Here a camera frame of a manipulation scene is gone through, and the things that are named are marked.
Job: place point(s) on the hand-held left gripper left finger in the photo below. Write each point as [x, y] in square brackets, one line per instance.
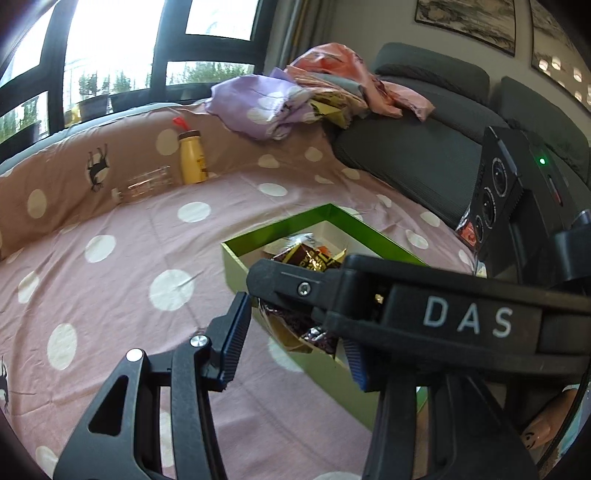
[233, 346]

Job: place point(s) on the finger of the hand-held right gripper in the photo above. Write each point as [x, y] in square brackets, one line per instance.
[295, 286]

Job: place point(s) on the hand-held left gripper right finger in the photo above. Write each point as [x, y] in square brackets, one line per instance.
[360, 369]

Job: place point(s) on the green cardboard box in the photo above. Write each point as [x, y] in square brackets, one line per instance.
[314, 376]

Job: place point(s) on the shiny purple snack packet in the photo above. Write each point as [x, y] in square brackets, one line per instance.
[318, 337]

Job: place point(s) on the person's right hand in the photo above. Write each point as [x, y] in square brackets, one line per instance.
[547, 422]

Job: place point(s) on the pink polka dot blanket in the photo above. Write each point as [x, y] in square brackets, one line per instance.
[115, 286]

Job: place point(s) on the yellow bottle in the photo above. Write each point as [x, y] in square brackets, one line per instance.
[191, 159]

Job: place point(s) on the dark grey sofa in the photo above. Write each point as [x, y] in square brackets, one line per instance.
[406, 157]

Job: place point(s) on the clear plastic bottle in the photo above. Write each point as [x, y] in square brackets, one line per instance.
[147, 184]

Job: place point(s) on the purple dotted bag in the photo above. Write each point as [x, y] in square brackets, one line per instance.
[249, 104]

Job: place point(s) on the grey curtain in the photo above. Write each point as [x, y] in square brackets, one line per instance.
[295, 32]

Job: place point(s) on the black framed window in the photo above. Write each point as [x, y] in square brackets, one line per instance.
[111, 41]

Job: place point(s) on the framed wall painting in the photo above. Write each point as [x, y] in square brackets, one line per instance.
[563, 50]
[466, 23]

